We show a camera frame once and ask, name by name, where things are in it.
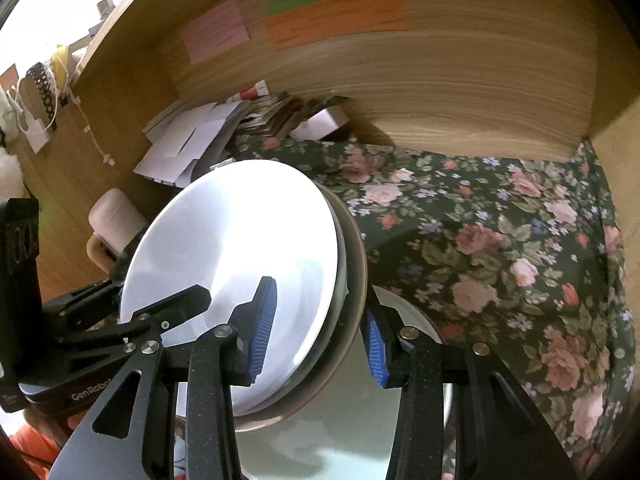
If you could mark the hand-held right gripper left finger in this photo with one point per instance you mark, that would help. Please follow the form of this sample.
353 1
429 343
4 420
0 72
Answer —
262 330

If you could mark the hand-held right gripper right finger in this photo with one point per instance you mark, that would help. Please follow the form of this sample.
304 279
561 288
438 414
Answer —
376 350

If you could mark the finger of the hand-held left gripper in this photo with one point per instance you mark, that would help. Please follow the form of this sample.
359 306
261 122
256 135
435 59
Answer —
85 305
175 310

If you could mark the brown plate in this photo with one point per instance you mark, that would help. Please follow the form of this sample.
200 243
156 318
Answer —
357 280

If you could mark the white plate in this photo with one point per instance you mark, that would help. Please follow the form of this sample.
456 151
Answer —
225 240

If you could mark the pale rounded container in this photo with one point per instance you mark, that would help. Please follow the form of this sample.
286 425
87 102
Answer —
115 215

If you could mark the mint green plate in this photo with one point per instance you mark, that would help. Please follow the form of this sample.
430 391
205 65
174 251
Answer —
325 435

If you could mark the white fluffy toy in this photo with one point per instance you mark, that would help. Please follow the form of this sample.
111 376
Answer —
10 170

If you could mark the white charger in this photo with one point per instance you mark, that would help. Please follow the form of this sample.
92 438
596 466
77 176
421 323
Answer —
37 136

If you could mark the orange garment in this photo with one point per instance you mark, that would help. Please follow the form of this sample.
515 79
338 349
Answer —
35 450

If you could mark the stack of white papers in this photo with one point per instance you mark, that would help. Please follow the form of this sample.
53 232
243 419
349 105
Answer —
185 145

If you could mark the dark floral tablecloth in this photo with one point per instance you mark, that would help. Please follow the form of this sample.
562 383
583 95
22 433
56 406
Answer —
475 210

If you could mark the black lace headband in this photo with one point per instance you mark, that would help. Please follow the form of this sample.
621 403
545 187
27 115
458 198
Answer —
42 85

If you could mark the stack of small cards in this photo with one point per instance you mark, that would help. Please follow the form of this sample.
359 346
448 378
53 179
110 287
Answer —
275 115

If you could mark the small white box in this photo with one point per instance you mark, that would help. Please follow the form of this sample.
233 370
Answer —
322 122

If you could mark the yellow hanging item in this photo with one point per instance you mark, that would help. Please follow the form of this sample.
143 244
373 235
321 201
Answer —
62 57

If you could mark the red and white tube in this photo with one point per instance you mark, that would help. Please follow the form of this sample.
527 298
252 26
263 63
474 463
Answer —
255 90

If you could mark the pink sticky note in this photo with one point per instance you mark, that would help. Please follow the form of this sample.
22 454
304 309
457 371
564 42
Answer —
215 30

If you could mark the orange sticky note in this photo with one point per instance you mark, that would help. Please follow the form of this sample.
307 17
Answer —
335 17

